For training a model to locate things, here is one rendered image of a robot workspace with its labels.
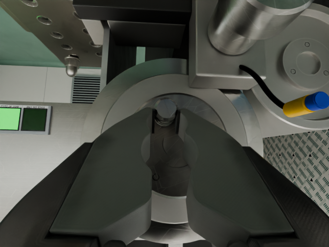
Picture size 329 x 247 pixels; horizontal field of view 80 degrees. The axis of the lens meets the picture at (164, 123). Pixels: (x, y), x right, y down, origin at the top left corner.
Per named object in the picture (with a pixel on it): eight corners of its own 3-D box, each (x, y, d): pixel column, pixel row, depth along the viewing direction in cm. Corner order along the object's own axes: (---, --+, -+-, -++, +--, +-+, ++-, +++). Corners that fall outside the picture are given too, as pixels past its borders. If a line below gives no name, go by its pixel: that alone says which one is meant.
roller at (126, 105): (244, 74, 16) (252, 223, 15) (188, 122, 42) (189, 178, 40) (102, 70, 16) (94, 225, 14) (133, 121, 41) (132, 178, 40)
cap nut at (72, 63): (77, 56, 48) (75, 74, 47) (82, 63, 52) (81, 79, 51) (61, 56, 48) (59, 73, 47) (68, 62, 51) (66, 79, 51)
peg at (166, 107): (183, 111, 11) (162, 125, 11) (177, 119, 14) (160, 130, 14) (170, 91, 11) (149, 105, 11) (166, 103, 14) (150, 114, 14)
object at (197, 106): (152, 220, 13) (105, 119, 14) (152, 211, 15) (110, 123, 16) (248, 167, 14) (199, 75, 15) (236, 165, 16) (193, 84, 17)
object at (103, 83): (117, -93, 19) (105, 90, 17) (136, 41, 43) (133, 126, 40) (112, -93, 19) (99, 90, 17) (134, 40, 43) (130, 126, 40)
